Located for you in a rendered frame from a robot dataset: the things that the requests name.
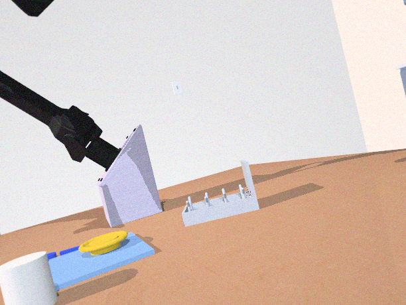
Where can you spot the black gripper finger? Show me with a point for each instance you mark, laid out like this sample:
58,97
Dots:
43,3

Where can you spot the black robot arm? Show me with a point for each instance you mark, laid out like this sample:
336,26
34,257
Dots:
72,127

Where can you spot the white cylinder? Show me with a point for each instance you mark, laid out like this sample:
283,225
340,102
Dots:
28,280

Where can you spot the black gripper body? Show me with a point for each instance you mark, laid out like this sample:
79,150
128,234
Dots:
29,7

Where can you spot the yellow plate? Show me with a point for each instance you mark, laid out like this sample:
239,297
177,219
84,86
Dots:
104,243

